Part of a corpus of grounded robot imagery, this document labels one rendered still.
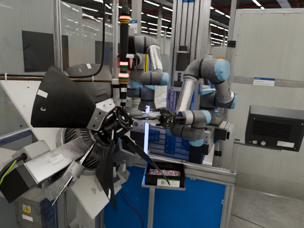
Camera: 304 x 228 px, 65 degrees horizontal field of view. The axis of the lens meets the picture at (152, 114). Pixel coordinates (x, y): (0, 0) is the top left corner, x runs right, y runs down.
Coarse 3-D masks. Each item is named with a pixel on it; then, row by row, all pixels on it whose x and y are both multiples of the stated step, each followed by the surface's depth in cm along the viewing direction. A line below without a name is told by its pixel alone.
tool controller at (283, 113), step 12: (252, 108) 125; (264, 108) 125; (276, 108) 124; (252, 120) 121; (264, 120) 119; (276, 120) 117; (288, 120) 116; (300, 120) 114; (252, 132) 124; (264, 132) 122; (276, 132) 120; (288, 132) 118; (300, 132) 116; (252, 144) 128; (264, 144) 123; (276, 144) 123; (288, 144) 121; (300, 144) 119
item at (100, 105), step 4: (104, 100) 108; (108, 100) 108; (112, 100) 108; (96, 104) 106; (100, 104) 107; (108, 104) 107; (112, 104) 107; (100, 108) 106; (104, 108) 106; (108, 108) 106; (112, 108) 106
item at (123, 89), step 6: (126, 0) 100; (126, 6) 100; (126, 12) 100; (120, 84) 107; (126, 84) 108; (120, 90) 108; (126, 90) 108; (120, 96) 109; (126, 96) 110; (120, 102) 110
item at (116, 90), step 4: (112, 80) 105; (116, 80) 106; (112, 84) 106; (116, 84) 106; (116, 88) 107; (116, 92) 107; (116, 96) 108; (116, 100) 108; (120, 100) 107; (124, 100) 107; (128, 100) 108
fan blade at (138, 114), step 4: (124, 108) 134; (128, 108) 135; (132, 108) 137; (128, 112) 127; (132, 112) 128; (136, 112) 129; (140, 112) 131; (132, 116) 115; (136, 116) 117; (140, 116) 120; (148, 116) 127
